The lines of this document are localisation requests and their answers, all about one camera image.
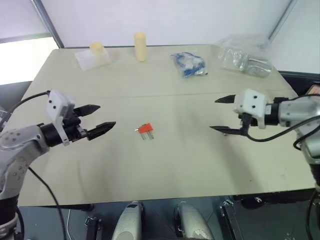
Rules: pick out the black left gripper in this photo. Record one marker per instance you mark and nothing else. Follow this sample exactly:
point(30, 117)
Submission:
point(73, 127)

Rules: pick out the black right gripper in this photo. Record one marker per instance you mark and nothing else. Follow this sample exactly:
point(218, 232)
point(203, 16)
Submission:
point(246, 121)

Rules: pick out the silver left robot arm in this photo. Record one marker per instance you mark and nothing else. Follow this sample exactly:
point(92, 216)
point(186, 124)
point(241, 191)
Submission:
point(15, 145)

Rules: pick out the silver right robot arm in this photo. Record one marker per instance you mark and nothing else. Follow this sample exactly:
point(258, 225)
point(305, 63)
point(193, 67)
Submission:
point(297, 110)

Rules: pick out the red plastic component with pins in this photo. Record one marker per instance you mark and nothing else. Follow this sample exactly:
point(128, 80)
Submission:
point(146, 127)

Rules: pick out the crumpled clear plastic bag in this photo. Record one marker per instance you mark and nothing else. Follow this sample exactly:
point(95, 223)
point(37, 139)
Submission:
point(242, 58)

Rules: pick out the plastic bag with blue parts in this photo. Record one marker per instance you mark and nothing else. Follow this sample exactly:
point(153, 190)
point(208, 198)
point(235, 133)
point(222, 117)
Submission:
point(190, 65)

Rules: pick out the short cream cylinder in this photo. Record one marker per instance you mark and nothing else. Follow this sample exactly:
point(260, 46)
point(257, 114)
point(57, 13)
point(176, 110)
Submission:
point(96, 50)

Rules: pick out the tall cream cylinder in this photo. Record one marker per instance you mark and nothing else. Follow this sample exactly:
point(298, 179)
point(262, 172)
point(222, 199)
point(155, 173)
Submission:
point(140, 47)

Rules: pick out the grey rounded robot leg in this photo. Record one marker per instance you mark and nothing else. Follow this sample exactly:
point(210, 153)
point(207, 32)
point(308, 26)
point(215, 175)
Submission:
point(191, 222)
point(127, 222)

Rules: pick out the grey metal slanted pole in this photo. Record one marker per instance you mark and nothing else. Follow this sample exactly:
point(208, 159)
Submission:
point(281, 20)

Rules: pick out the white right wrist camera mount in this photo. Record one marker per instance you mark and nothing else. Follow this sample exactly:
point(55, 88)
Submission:
point(250, 101)

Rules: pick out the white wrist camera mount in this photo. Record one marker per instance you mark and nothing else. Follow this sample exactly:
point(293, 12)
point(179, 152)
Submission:
point(250, 101)
point(56, 102)

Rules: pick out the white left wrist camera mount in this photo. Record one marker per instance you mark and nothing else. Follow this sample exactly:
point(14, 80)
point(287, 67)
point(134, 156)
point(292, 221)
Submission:
point(56, 102)

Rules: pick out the black metal bracket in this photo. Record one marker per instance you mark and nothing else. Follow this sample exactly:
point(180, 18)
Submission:
point(93, 228)
point(231, 220)

